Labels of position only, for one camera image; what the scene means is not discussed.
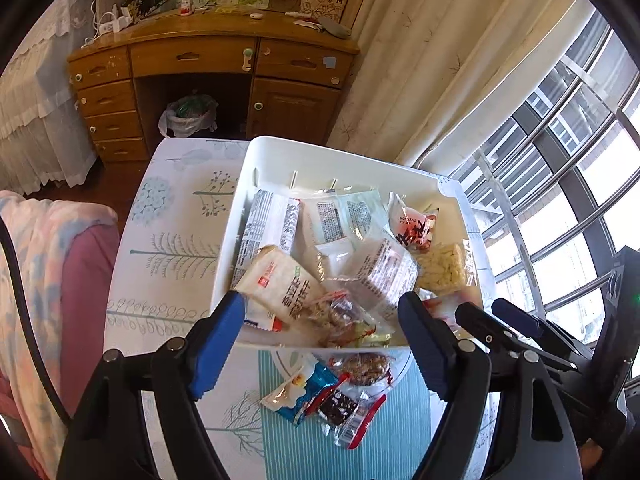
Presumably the pale yellow puffed snack packet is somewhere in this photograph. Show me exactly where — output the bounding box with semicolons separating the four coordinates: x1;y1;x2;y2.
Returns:
414;241;478;295

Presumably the clear plastic snack packet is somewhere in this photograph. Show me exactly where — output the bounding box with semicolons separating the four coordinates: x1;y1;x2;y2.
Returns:
314;240;353;283

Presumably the pink sofa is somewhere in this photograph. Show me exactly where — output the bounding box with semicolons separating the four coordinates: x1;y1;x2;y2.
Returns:
0;225;121;480

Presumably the red and white snack packet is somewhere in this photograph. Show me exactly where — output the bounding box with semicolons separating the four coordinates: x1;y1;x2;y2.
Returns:
387;192;440;253

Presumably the orange and white snack packet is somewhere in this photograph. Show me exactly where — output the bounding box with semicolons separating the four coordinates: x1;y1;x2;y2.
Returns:
232;245;328;333

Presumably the grey pouch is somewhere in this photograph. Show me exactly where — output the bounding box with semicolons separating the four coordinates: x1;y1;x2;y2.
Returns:
317;16;353;41

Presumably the clear mixed nuts packet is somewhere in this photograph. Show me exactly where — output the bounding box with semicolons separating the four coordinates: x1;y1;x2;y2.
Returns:
302;292;393;348

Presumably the cream curtain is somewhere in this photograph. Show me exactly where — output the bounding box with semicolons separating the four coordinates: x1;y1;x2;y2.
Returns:
325;0;583;176

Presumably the clear brown nut bar packet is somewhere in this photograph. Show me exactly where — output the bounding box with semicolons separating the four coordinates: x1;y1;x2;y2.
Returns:
327;351;401;388

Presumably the white plastic storage bin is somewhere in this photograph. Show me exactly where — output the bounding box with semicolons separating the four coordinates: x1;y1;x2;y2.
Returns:
207;135;498;348

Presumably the trash bin with plastic bag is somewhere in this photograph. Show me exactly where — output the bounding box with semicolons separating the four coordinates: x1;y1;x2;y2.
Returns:
158;94;219;138

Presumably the blue and white snack packet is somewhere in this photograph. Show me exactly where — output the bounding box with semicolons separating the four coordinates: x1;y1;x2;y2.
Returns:
260;360;341;427

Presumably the red-edged dark snack packet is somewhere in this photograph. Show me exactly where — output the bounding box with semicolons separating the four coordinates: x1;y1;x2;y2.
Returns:
305;385;388;450

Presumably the clear grey-printed snack packet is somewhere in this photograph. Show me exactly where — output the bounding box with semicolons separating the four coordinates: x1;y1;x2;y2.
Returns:
347;230;421;313

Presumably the wooden desk with drawers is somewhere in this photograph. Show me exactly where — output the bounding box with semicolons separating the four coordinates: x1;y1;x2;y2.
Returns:
67;7;361;163

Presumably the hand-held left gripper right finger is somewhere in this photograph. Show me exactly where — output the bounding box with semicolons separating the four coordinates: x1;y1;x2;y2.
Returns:
397;291;583;480

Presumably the salmon pink cloth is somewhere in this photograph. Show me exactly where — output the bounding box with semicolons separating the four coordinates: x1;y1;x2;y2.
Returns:
0;370;51;480

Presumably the teal striped placemat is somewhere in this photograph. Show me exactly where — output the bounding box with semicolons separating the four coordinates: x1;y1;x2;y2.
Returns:
257;350;433;480

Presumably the white power strip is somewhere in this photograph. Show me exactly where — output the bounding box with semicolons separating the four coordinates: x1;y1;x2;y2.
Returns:
97;4;133;33

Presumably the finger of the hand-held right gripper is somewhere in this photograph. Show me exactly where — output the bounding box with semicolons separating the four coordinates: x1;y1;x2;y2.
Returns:
455;302;567;379
492;297;594;372

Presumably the patterned storage box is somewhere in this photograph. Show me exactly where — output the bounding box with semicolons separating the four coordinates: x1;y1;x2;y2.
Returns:
301;0;347;23

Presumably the grey striped snack packet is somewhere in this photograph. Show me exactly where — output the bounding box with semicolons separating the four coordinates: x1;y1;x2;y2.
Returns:
231;189;302;288

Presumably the metal window grille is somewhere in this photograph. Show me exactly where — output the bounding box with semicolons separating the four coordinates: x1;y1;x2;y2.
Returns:
450;10;640;381

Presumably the white lace bed cover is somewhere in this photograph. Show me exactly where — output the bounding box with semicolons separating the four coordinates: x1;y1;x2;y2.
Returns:
0;0;101;196

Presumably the black cable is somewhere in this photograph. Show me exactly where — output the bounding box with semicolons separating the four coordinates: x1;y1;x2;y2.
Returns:
0;220;71;421

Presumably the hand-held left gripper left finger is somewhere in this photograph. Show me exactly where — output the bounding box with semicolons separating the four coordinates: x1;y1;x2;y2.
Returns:
55;290;246;480

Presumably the pink and white snack packet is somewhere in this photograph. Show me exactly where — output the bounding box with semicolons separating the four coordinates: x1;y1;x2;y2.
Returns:
420;287;483;341

